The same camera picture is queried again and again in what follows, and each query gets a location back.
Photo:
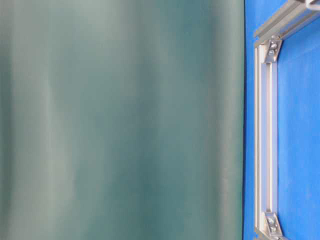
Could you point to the blue table mat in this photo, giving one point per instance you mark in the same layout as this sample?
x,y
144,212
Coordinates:
x,y
298,122

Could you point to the grey green curtain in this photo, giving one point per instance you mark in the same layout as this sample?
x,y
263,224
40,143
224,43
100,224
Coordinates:
x,y
121,119

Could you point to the silver aluminium extrusion frame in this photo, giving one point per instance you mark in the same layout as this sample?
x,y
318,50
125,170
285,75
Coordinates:
x,y
291,17

